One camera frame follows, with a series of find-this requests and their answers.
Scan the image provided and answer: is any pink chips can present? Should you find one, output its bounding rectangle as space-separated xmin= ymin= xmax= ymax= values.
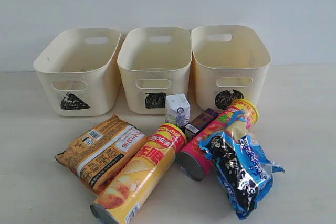
xmin=177 ymin=99 xmax=259 ymax=181

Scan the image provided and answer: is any orange snack bag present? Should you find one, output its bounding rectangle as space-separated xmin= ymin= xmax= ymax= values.
xmin=55 ymin=114 xmax=148 ymax=194

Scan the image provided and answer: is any blue cookie bag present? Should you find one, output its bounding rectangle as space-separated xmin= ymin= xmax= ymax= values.
xmin=200 ymin=130 xmax=285 ymax=220

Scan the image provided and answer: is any yellow chips can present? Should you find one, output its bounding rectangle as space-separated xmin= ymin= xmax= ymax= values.
xmin=90 ymin=123 xmax=187 ymax=223

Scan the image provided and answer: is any white blue milk carton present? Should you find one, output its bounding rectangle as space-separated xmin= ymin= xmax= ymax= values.
xmin=165 ymin=93 xmax=190 ymax=129

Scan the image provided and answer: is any cream bin square mark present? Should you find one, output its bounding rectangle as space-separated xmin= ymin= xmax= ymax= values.
xmin=117 ymin=27 xmax=192 ymax=114

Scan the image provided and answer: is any purple drink carton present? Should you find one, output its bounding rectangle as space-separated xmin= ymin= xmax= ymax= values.
xmin=184 ymin=108 xmax=219 ymax=141

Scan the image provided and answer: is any cream bin circle mark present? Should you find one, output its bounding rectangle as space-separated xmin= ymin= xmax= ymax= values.
xmin=191 ymin=25 xmax=271 ymax=111

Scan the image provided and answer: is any cream bin triangle mark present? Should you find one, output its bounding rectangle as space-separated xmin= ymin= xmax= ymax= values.
xmin=33 ymin=28 xmax=121 ymax=116

